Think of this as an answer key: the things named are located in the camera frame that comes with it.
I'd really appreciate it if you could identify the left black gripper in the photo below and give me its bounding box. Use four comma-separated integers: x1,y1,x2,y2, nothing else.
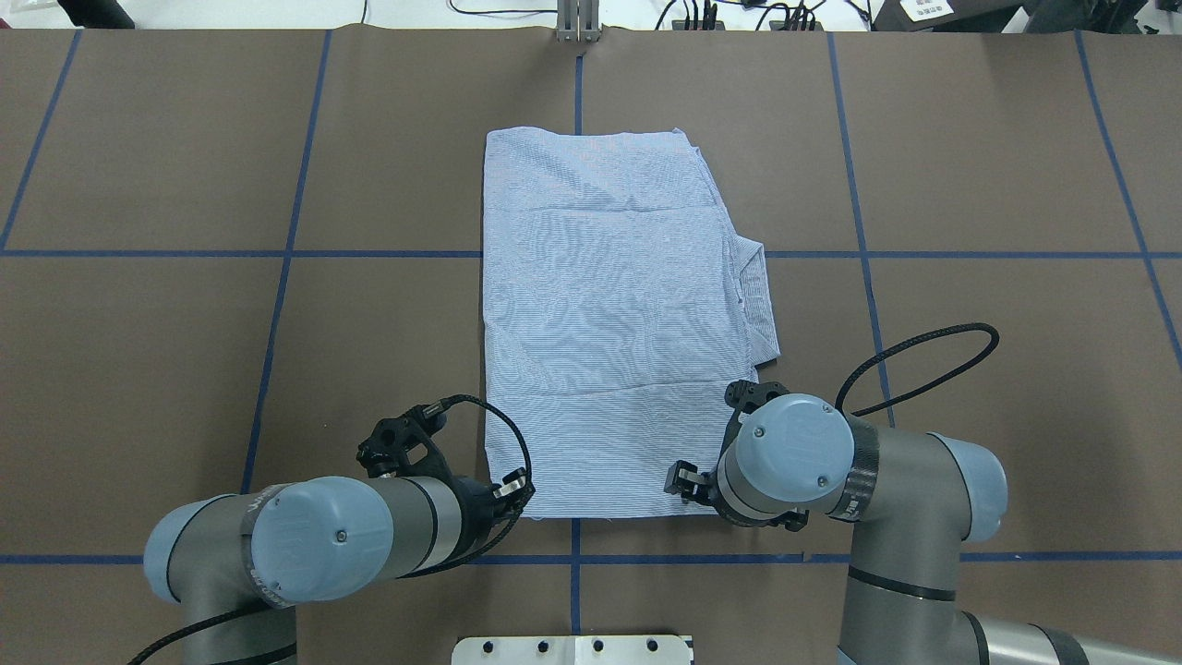
357,397,535,555

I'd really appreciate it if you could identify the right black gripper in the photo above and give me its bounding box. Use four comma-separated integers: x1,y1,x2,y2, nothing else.
663,382,808,533

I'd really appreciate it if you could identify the light blue striped shirt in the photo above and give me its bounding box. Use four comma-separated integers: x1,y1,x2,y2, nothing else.
481,128,780,519

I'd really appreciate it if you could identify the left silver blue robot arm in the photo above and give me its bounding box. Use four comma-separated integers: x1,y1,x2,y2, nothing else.
132,395,535,664

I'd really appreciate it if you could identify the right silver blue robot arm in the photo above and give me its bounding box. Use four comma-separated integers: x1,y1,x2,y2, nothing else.
664,382,1171,664

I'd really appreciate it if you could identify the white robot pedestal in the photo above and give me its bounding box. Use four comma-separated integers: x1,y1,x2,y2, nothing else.
452,635,695,664

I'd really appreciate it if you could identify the aluminium frame post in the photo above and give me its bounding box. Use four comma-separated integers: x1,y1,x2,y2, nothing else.
556,0,602,43

